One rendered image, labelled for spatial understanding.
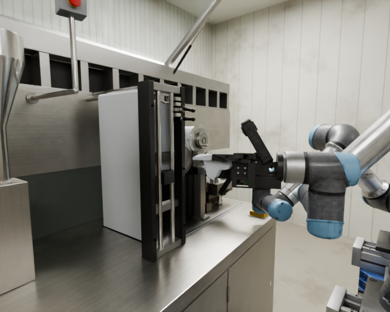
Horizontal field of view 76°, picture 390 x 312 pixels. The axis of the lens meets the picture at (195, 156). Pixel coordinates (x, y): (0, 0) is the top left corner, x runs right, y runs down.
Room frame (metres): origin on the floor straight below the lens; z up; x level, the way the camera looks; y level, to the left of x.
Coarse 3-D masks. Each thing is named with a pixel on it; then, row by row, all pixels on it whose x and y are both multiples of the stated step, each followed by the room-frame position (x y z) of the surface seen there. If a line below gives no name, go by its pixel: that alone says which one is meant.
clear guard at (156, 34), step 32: (0, 0) 0.82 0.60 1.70; (32, 0) 0.87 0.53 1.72; (96, 0) 0.98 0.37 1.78; (128, 0) 1.05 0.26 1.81; (160, 0) 1.13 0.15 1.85; (192, 0) 1.22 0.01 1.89; (64, 32) 1.01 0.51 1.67; (96, 32) 1.08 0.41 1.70; (128, 32) 1.17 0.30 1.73; (160, 32) 1.27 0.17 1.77
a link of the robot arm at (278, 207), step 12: (336, 132) 0.95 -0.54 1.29; (348, 132) 0.93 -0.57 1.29; (336, 144) 0.91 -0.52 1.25; (348, 144) 0.90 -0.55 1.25; (288, 192) 0.88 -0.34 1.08; (264, 204) 0.91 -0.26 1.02; (276, 204) 0.85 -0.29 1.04; (288, 204) 0.85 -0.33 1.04; (276, 216) 0.84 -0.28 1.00; (288, 216) 0.84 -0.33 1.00
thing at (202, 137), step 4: (200, 132) 1.12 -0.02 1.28; (204, 132) 1.13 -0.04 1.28; (196, 136) 1.10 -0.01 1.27; (200, 136) 1.10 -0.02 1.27; (204, 136) 1.13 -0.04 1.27; (196, 140) 1.10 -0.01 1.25; (200, 140) 1.10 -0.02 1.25; (204, 140) 1.13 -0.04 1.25; (196, 144) 1.10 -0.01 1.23; (200, 144) 1.10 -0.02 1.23; (200, 148) 1.12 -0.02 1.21; (204, 148) 1.13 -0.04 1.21
